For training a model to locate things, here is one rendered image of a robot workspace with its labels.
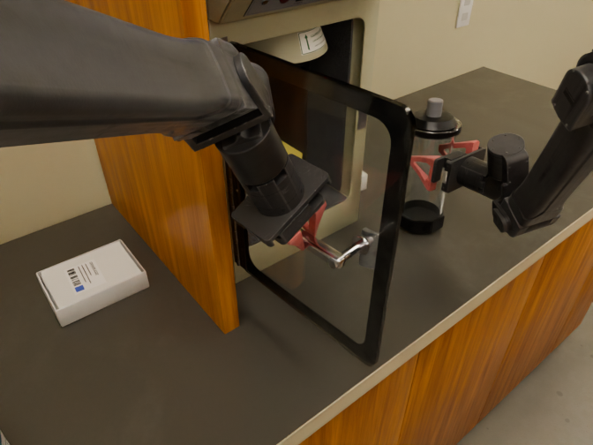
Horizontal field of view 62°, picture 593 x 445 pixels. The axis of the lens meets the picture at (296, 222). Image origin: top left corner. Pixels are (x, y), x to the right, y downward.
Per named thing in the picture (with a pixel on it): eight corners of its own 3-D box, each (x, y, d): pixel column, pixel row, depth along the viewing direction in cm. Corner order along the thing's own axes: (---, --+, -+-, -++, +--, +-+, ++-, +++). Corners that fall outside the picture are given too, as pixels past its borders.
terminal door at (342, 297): (243, 265, 88) (224, 37, 64) (377, 368, 71) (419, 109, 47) (240, 267, 88) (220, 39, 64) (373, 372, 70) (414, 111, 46)
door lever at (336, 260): (314, 224, 66) (314, 208, 64) (369, 257, 60) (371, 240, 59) (284, 242, 63) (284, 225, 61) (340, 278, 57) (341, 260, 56)
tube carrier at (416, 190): (383, 214, 107) (392, 120, 95) (416, 199, 112) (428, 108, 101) (423, 236, 99) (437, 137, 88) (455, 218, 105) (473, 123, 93)
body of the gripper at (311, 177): (236, 223, 56) (206, 184, 50) (295, 162, 58) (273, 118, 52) (273, 251, 52) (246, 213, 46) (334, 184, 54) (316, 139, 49)
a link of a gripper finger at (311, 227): (267, 250, 63) (237, 209, 55) (304, 210, 64) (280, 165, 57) (304, 277, 59) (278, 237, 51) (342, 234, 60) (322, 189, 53)
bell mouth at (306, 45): (205, 44, 85) (201, 11, 82) (285, 26, 94) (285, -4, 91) (264, 73, 74) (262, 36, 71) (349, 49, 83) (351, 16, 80)
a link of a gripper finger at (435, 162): (403, 146, 93) (443, 162, 87) (428, 137, 97) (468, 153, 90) (399, 177, 97) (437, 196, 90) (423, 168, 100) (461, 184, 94)
